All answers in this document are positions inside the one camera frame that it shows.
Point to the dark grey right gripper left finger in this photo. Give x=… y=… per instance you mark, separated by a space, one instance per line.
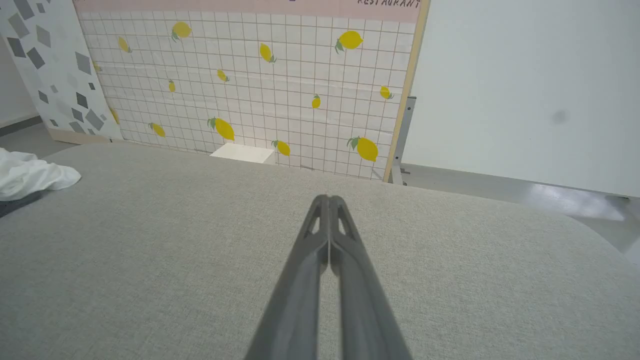
x=300 y=300

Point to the lemon print grid panel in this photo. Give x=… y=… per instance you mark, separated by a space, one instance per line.
x=280 y=80

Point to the white and black shirt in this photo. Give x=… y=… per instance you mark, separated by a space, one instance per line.
x=30 y=175

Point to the grey metal bracket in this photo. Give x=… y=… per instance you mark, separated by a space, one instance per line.
x=402 y=135

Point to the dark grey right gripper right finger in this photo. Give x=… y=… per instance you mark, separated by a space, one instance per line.
x=360 y=305

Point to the grey terrazzo pattern panel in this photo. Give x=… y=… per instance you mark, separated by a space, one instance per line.
x=55 y=75

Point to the small white box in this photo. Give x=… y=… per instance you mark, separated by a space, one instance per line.
x=242 y=152

